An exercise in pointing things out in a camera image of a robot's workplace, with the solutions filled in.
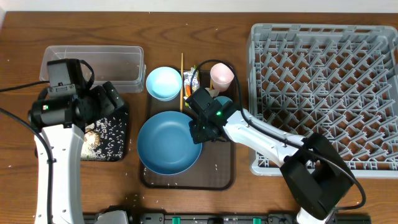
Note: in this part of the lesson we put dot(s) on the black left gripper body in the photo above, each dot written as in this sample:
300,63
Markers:
102,102

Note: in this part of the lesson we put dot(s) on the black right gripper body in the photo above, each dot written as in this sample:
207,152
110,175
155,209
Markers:
199,130

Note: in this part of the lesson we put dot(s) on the pile of white rice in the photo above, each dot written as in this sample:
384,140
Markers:
109,137

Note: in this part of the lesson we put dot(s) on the brown dried mushroom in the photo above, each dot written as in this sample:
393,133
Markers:
92,140

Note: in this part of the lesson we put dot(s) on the dark blue plate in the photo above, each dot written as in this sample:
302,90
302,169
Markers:
165,145

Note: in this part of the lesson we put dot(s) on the light blue plastic bowl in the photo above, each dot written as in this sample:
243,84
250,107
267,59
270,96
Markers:
164,83

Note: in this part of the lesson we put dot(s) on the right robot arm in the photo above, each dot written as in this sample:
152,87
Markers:
316,175

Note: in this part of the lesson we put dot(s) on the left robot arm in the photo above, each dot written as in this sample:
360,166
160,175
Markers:
59,118

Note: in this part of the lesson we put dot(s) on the black waste bin tray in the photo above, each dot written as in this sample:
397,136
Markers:
121,124

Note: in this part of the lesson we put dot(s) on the grey plastic dishwasher rack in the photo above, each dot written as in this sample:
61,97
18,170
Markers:
336,80

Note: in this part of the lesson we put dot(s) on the light blue plastic cup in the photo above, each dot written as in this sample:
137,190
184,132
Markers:
222,99

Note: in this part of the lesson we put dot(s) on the crumpled white paper napkin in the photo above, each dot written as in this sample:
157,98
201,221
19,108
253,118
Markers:
213,93

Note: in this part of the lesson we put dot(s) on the dark brown serving tray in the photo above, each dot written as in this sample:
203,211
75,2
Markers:
214,169

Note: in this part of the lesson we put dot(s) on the clear plastic bin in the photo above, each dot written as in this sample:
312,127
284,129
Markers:
123,66

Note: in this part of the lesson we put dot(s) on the orange carrot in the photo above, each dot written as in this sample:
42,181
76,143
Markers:
188,91

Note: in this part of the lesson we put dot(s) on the crumpled foil snack wrapper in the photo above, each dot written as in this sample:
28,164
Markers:
191,78

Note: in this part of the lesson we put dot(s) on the pink plastic cup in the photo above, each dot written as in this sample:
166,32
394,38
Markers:
221,76

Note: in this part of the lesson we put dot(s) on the wooden chopstick left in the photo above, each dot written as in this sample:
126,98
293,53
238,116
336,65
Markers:
182,87

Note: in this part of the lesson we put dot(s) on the black rail with green clips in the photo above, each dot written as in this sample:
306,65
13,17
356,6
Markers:
196,218

